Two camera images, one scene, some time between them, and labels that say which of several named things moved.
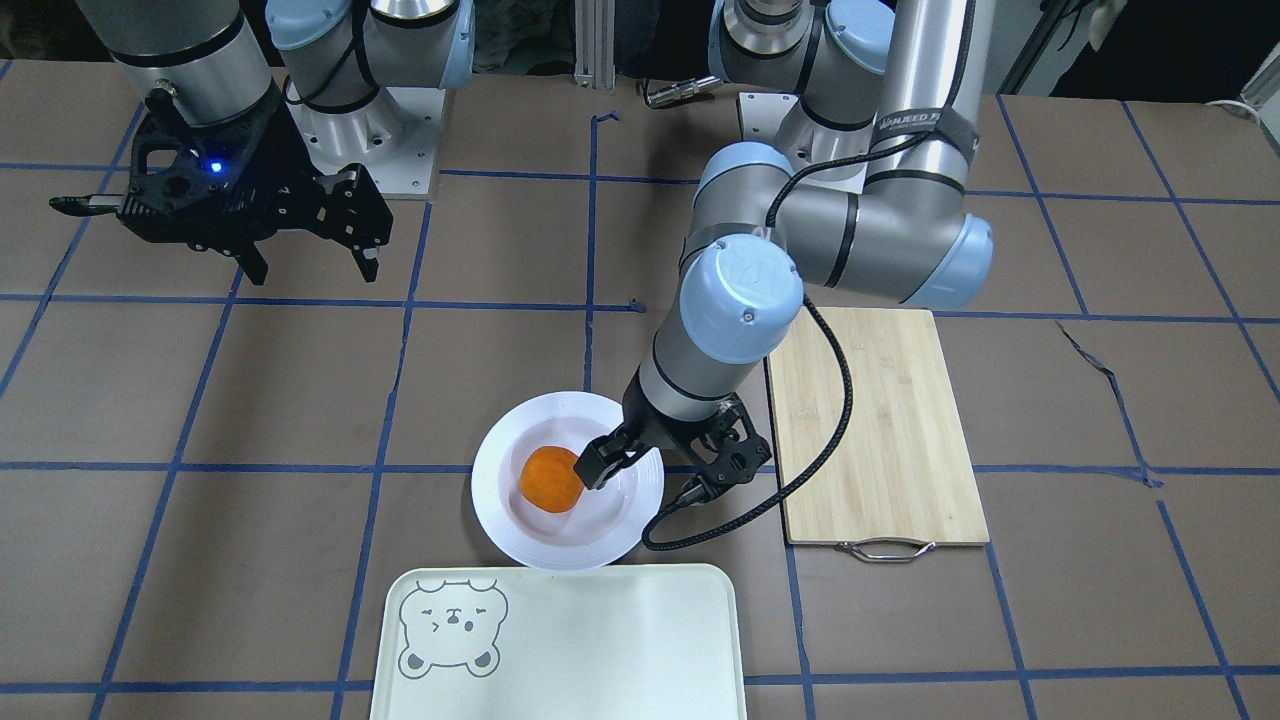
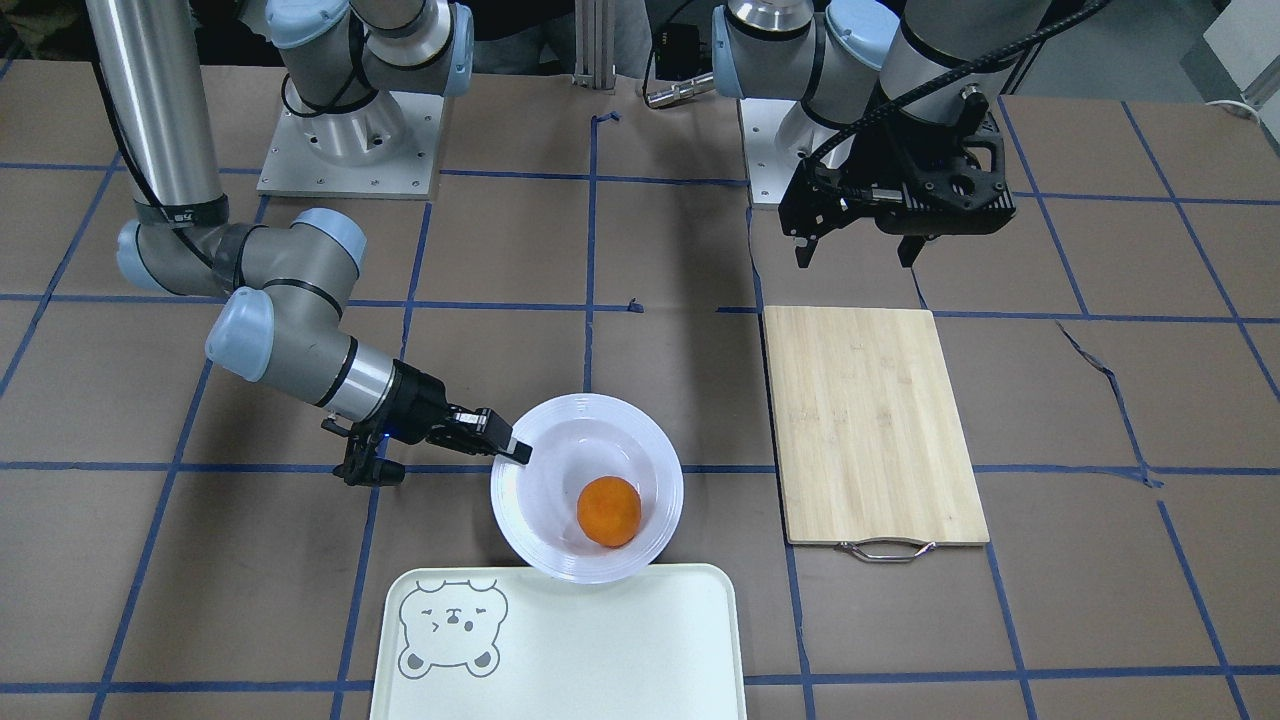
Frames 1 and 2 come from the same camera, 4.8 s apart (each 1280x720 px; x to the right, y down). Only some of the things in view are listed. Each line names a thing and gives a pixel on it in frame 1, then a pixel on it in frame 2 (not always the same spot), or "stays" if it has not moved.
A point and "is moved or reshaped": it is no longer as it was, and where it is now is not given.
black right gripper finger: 253,264 to 487,430
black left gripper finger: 605,454 to 804,249
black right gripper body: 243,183 to 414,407
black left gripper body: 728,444 to 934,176
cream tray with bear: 619,642 stays
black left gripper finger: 696,491 to 908,248
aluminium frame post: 595,43 stays
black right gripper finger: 358,215 to 362,466
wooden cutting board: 900,480 stays
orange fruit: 550,481 to 609,510
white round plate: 603,524 is moved or reshaped
